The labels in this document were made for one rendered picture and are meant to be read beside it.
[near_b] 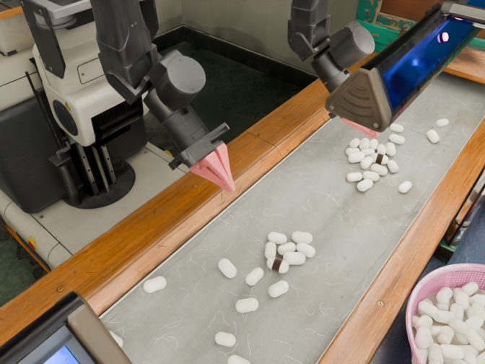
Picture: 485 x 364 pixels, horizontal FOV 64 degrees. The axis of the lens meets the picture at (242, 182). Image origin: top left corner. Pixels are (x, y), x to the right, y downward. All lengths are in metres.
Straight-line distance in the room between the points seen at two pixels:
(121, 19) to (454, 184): 0.68
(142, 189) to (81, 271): 0.84
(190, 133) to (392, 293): 0.40
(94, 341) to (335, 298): 0.48
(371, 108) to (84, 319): 0.36
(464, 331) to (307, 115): 0.57
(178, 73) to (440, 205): 0.55
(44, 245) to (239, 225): 0.86
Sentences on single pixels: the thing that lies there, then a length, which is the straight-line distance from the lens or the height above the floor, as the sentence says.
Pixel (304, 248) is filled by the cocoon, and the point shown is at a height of 0.76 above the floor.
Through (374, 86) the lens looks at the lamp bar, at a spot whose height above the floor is 1.09.
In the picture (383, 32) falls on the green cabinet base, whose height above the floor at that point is 0.82.
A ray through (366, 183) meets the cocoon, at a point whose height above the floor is 0.76.
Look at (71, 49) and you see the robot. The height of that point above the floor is 0.90.
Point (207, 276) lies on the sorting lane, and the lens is 0.68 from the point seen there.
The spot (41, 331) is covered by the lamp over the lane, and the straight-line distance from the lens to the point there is 0.25.
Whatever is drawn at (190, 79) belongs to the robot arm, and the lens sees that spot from 0.57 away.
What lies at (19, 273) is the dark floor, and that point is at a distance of 1.79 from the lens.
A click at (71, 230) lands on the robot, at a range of 1.45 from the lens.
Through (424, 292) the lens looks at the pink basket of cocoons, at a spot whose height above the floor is 0.74.
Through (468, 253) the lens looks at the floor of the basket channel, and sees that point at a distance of 0.90.
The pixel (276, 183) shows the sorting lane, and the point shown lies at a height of 0.74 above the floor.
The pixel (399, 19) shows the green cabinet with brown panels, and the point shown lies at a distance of 1.30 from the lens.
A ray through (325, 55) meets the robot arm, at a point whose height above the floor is 0.96.
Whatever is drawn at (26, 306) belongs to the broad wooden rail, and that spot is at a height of 0.76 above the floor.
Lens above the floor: 1.31
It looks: 44 degrees down
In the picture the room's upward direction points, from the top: straight up
